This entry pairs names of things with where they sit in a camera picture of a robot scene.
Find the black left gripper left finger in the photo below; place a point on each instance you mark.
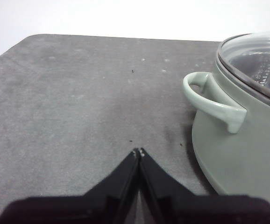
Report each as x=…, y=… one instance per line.
x=97, y=207

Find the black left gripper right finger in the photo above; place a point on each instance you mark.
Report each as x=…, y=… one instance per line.
x=184, y=208

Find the glass lid with green knob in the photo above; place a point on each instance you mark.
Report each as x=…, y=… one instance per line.
x=254, y=56

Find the pale green electric steamer pot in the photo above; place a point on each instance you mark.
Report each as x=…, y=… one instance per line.
x=242, y=158

